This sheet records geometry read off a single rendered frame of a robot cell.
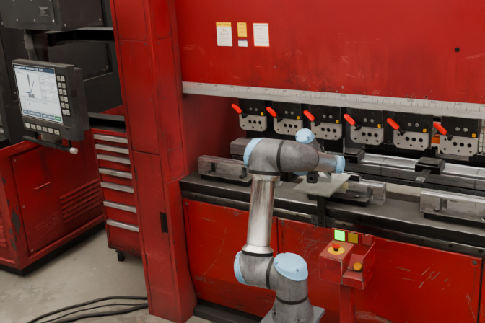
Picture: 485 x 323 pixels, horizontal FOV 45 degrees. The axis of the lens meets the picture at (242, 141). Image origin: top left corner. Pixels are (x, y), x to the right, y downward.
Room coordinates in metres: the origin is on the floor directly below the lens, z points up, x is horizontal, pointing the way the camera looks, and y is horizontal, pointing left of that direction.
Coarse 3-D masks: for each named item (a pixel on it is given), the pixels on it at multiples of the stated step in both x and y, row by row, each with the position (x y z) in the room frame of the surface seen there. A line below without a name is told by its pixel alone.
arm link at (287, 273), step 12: (276, 264) 1.79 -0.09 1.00; (288, 264) 1.78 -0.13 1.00; (300, 264) 1.79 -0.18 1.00; (276, 276) 1.78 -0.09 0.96; (288, 276) 1.75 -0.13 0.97; (300, 276) 1.76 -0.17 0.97; (276, 288) 1.78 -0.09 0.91; (288, 288) 1.75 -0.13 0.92; (300, 288) 1.76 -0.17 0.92; (288, 300) 1.75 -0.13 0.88
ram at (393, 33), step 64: (192, 0) 3.00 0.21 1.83; (256, 0) 2.80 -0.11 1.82; (320, 0) 2.63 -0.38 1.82; (384, 0) 2.48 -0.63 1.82; (448, 0) 2.34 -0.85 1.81; (192, 64) 3.02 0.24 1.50; (256, 64) 2.81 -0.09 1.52; (320, 64) 2.63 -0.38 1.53; (384, 64) 2.47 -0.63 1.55; (448, 64) 2.33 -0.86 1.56
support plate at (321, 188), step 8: (344, 176) 2.57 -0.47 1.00; (304, 184) 2.50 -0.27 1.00; (312, 184) 2.49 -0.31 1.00; (320, 184) 2.49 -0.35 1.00; (328, 184) 2.48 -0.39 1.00; (336, 184) 2.47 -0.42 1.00; (304, 192) 2.42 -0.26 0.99; (312, 192) 2.40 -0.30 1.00; (320, 192) 2.39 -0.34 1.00; (328, 192) 2.39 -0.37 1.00
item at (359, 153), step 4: (348, 148) 2.87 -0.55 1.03; (352, 148) 2.86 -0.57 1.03; (344, 152) 2.80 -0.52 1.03; (348, 152) 2.80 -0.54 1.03; (352, 152) 2.79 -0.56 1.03; (356, 152) 2.79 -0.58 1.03; (360, 152) 2.82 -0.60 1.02; (364, 152) 2.85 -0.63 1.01; (344, 156) 2.79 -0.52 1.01; (348, 156) 2.78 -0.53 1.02; (352, 156) 2.77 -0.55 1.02; (356, 156) 2.76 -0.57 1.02; (360, 156) 2.79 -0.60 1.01; (364, 156) 2.85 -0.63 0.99; (348, 160) 2.76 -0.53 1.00; (352, 160) 2.77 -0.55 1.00; (356, 160) 2.76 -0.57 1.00; (360, 160) 2.79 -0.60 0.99
